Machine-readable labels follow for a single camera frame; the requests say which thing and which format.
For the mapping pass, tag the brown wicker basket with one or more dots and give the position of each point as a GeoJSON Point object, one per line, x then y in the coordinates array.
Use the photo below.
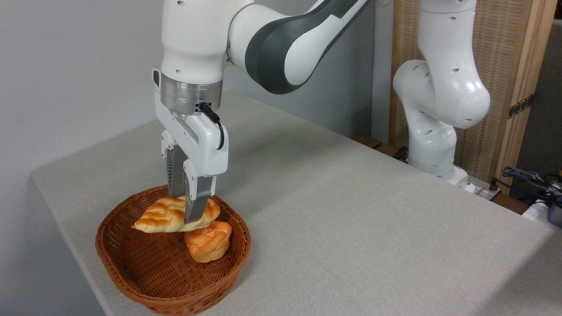
{"type": "Point", "coordinates": [145, 263]}

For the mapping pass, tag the round bread bun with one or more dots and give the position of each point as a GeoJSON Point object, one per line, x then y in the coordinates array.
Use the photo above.
{"type": "Point", "coordinates": [208, 243]}

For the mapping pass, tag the wooden woven folding screen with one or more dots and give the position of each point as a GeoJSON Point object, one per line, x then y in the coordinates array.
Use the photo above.
{"type": "Point", "coordinates": [505, 52]}

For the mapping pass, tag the metal screen hinge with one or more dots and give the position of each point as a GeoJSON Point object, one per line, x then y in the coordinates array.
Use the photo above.
{"type": "Point", "coordinates": [521, 105]}

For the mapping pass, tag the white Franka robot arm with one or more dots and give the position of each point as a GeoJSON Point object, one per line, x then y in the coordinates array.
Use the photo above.
{"type": "Point", "coordinates": [439, 87]}

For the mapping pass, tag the long braided bread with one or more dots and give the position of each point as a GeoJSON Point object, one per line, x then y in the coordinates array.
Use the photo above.
{"type": "Point", "coordinates": [160, 217]}

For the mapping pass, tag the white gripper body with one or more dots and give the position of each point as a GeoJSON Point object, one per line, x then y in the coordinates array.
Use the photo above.
{"type": "Point", "coordinates": [204, 145]}

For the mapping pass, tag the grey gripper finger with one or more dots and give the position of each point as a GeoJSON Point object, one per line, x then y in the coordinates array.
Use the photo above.
{"type": "Point", "coordinates": [176, 175]}
{"type": "Point", "coordinates": [198, 195]}

